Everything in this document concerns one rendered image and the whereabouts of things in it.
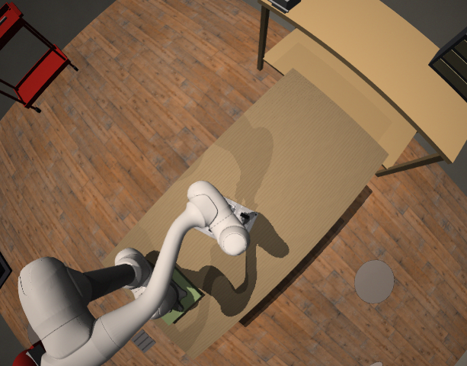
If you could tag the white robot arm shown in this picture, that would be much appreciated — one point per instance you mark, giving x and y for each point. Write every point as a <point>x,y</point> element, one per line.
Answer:
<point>54,297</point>

